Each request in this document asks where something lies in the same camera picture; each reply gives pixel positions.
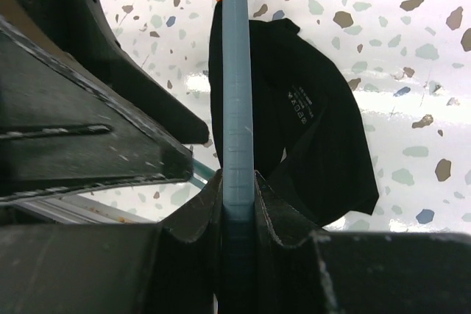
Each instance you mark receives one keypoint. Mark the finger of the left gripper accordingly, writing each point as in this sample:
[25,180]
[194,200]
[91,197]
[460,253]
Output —
[65,133]
[79,27]

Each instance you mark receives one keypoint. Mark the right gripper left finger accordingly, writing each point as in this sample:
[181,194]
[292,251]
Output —
[166,267]

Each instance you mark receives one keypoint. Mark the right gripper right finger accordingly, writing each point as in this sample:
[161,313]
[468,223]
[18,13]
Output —
[304,269]

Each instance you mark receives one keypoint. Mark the teal hanger with clips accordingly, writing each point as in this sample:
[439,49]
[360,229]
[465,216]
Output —
[238,253]

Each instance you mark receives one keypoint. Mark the black underwear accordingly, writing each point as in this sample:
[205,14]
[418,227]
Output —
[309,139]

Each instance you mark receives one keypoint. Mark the aluminium rail frame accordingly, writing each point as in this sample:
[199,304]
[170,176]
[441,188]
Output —
[77,210]

